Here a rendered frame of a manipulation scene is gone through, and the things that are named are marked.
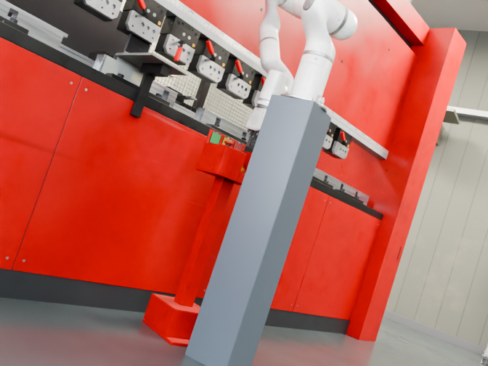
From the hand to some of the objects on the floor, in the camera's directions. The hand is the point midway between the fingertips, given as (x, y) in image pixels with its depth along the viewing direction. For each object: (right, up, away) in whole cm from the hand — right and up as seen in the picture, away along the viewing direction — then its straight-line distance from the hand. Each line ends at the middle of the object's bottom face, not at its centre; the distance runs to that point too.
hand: (251, 142), depth 209 cm
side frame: (+54, -119, +167) cm, 212 cm away
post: (-70, -74, +114) cm, 153 cm away
